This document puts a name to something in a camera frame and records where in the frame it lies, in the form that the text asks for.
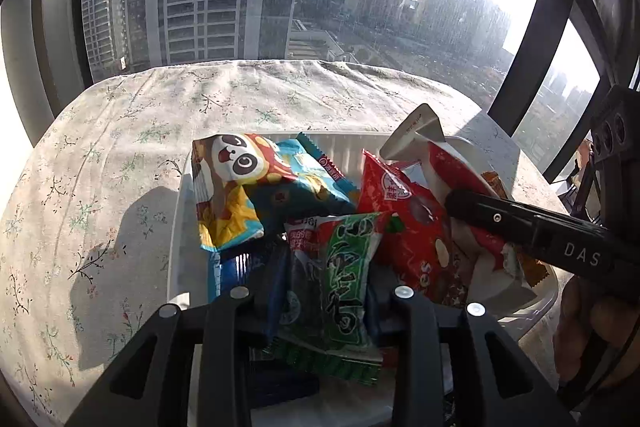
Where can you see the panda print snack packet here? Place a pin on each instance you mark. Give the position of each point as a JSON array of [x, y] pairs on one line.
[[225, 197]]

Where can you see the large red snack bag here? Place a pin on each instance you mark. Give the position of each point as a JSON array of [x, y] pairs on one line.
[[400, 217]]

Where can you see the green snack packet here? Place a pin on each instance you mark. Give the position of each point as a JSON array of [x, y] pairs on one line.
[[345, 277]]

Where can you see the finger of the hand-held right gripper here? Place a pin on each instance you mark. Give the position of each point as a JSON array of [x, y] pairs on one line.
[[500, 219]]

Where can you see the person's right hand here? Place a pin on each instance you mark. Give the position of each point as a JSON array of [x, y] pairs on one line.
[[595, 337]]

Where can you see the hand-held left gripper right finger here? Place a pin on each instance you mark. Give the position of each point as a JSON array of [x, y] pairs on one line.
[[407, 322]]

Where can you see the floral tablecloth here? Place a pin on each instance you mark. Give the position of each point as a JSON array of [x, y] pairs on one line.
[[125, 132]]

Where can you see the black window frame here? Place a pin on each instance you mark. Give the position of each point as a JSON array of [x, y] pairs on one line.
[[55, 32]]

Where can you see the small red white snack packet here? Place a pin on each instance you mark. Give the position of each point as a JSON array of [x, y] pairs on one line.
[[305, 237]]

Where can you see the white plastic tray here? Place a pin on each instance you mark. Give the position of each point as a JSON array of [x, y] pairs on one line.
[[345, 147]]

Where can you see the dark blue snack packet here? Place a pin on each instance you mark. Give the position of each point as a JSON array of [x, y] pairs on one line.
[[235, 269]]

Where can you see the light blue snack packet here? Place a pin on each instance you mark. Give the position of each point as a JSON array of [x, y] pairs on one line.
[[305, 187]]

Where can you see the white and red snack bag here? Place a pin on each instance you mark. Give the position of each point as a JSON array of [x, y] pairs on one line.
[[450, 167]]

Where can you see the narrow grey high-rise building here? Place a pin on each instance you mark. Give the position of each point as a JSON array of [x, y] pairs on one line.
[[105, 2]]

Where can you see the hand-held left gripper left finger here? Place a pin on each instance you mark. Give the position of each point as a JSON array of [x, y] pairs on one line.
[[277, 297]]

